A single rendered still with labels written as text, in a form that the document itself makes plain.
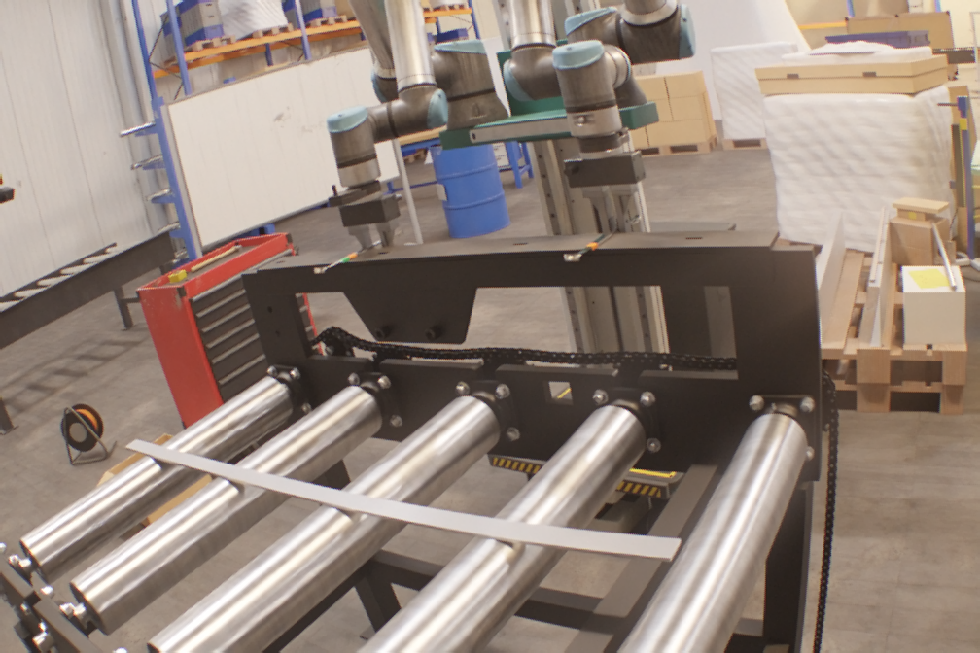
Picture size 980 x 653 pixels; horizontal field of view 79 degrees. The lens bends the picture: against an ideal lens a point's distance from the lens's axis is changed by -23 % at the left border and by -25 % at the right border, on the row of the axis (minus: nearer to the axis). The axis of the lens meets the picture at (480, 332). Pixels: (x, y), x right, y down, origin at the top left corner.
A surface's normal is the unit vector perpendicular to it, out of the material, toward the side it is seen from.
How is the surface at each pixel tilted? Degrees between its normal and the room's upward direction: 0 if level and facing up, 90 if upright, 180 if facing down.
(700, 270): 90
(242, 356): 90
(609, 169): 90
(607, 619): 0
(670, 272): 90
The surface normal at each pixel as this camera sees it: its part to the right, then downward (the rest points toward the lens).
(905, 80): -0.79, 0.37
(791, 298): -0.54, 0.40
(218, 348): 0.81, 0.01
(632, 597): -0.22, -0.92
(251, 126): 0.52, 0.18
